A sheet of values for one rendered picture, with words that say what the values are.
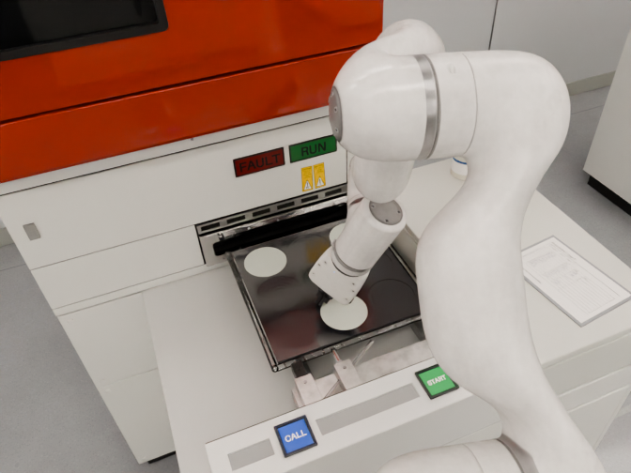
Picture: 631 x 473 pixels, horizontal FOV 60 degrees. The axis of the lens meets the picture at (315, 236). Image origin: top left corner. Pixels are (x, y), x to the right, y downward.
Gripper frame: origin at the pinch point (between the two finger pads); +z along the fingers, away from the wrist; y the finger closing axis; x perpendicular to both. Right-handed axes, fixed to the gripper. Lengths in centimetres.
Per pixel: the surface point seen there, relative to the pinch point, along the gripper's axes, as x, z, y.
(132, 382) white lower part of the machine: -22, 60, -28
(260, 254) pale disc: 5.2, 10.8, -18.1
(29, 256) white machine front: -28, 15, -54
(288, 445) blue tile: -33.2, -9.8, 10.8
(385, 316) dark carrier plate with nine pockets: 2.9, -3.6, 12.7
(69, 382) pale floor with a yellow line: -18, 130, -60
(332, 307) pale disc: -0.4, 0.9, 3.0
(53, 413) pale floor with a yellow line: -30, 127, -55
